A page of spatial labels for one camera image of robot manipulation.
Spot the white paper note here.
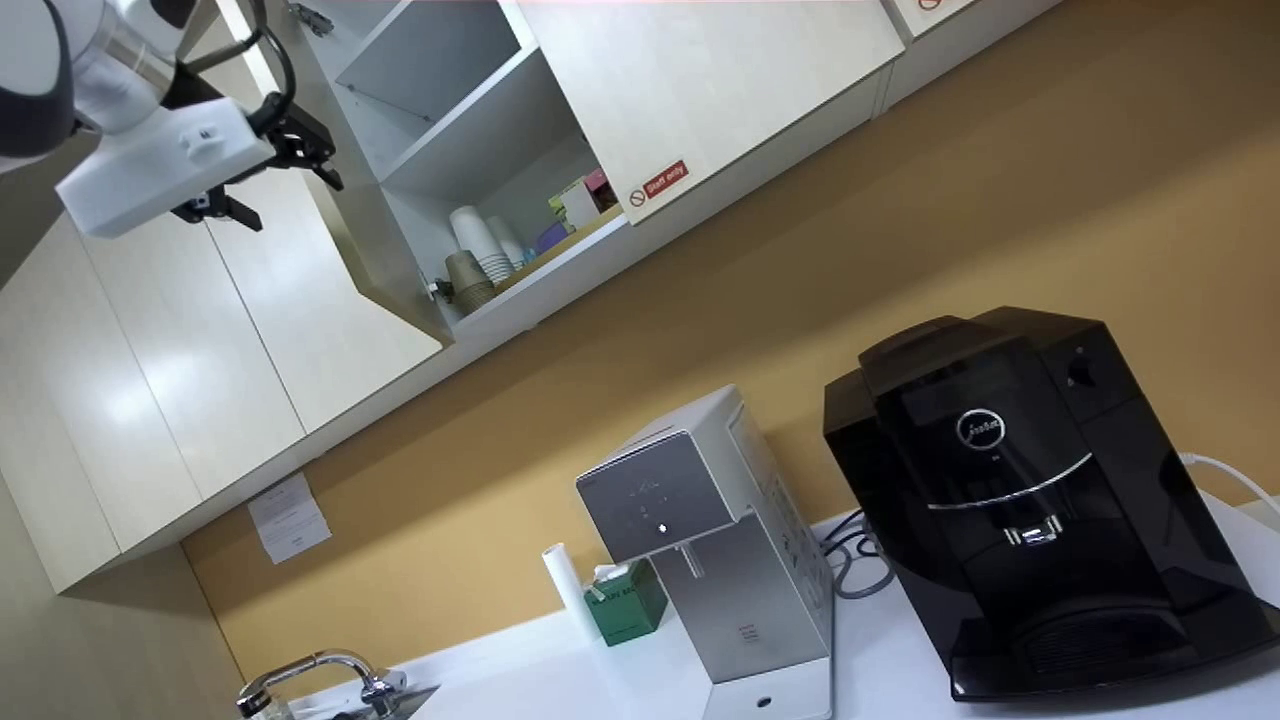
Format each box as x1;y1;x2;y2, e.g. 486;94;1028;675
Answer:
247;472;333;566

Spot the plain white cabinet door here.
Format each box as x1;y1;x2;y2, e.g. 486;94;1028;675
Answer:
203;168;447;438
0;232;208;593
74;215;308;500

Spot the green box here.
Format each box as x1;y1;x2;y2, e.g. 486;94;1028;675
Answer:
583;559;669;648

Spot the white wall cabinet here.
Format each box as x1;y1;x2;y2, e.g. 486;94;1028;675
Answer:
0;0;1067;596

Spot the white and pink box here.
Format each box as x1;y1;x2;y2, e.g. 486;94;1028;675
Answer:
548;168;621;233

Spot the white hose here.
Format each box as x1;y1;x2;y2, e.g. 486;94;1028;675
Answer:
1178;451;1280;523

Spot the stack of brown paper cups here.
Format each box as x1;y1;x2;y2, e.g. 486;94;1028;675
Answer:
444;250;498;312

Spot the open cabinet door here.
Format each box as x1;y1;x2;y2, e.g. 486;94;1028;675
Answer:
215;0;459;347

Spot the stack of white paper cups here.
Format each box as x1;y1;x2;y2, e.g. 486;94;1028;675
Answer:
448;205;515;285
488;215;527;271

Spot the chrome tap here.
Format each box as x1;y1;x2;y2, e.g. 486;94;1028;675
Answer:
236;649;408;720

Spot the red and white sticker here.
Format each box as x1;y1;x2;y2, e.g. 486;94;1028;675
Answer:
627;159;691;209

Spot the black coffee machine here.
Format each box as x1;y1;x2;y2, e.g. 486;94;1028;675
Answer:
822;306;1280;704

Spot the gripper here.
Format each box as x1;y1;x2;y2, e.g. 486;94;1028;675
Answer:
160;62;346;234

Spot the silver water dispenser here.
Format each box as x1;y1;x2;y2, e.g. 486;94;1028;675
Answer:
575;384;837;720

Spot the white cylinder roll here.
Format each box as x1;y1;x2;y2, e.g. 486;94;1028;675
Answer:
541;543;602;647

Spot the grey cable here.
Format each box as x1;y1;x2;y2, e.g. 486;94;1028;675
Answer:
818;508;898;602

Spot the steel sink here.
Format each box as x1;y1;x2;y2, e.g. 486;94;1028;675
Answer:
288;684;442;720

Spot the cabinet door with red sticker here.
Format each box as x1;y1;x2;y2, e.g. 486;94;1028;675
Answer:
498;0;909;227
880;0;979;43

